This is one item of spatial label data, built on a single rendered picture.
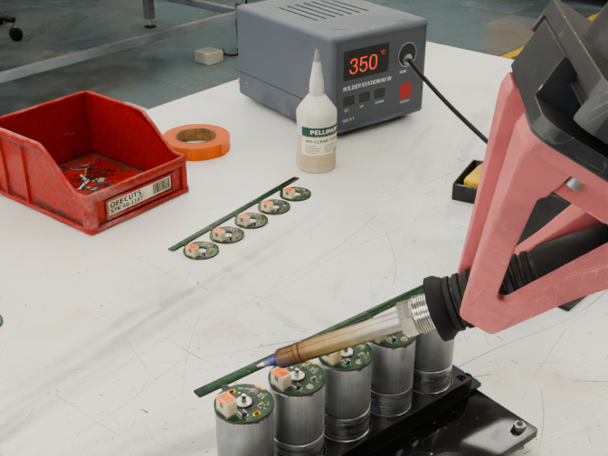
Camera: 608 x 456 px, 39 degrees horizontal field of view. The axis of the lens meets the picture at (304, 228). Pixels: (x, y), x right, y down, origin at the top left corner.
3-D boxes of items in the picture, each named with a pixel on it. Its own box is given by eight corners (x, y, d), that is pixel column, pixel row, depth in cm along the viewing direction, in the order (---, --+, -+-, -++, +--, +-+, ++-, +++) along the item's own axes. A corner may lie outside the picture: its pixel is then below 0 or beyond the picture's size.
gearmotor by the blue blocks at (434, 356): (459, 394, 44) (468, 310, 42) (425, 414, 43) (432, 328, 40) (424, 372, 46) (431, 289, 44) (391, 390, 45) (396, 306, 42)
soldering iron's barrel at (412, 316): (283, 385, 33) (440, 337, 32) (266, 355, 33) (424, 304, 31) (288, 364, 35) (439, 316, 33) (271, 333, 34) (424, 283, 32)
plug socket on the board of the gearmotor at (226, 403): (242, 411, 35) (242, 397, 35) (225, 419, 35) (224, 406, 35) (231, 401, 36) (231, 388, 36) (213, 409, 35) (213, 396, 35)
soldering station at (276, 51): (423, 118, 83) (431, 18, 79) (330, 144, 77) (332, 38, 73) (327, 78, 94) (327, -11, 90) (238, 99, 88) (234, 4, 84)
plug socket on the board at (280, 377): (296, 384, 37) (296, 371, 37) (280, 392, 36) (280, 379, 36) (284, 375, 37) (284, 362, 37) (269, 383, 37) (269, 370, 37)
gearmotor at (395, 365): (421, 417, 43) (427, 331, 40) (384, 438, 41) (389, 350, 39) (386, 393, 44) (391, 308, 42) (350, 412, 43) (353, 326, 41)
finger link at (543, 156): (393, 313, 28) (576, 78, 24) (395, 215, 35) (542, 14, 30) (563, 409, 29) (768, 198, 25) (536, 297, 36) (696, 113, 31)
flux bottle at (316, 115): (317, 176, 71) (318, 58, 66) (288, 165, 73) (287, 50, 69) (344, 165, 73) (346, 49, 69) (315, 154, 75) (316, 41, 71)
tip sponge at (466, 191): (562, 191, 69) (565, 173, 68) (546, 219, 64) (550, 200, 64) (470, 174, 72) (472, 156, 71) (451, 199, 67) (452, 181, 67)
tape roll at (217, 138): (151, 156, 75) (150, 144, 74) (179, 132, 80) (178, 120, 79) (216, 165, 73) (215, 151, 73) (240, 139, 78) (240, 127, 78)
